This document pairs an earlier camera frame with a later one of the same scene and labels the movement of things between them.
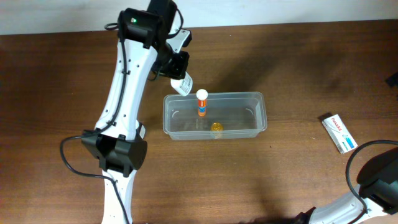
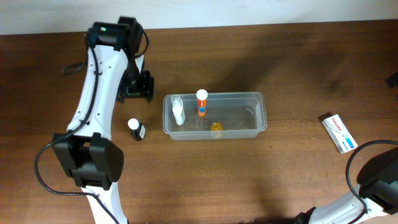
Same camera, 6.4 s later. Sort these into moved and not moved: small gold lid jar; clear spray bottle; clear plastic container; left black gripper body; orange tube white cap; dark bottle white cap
Moved: left black gripper body; clear spray bottle
Not moved: dark bottle white cap; orange tube white cap; clear plastic container; small gold lid jar
